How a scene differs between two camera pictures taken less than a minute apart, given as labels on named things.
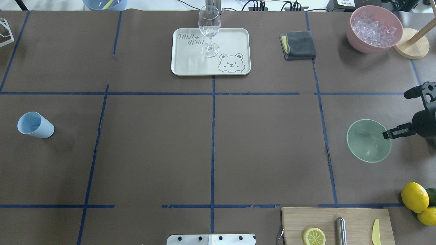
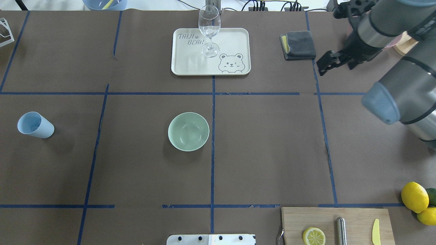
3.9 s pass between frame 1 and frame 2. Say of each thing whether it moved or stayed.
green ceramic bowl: moved
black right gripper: moved
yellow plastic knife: stayed
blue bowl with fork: stayed
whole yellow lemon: stayed
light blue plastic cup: stayed
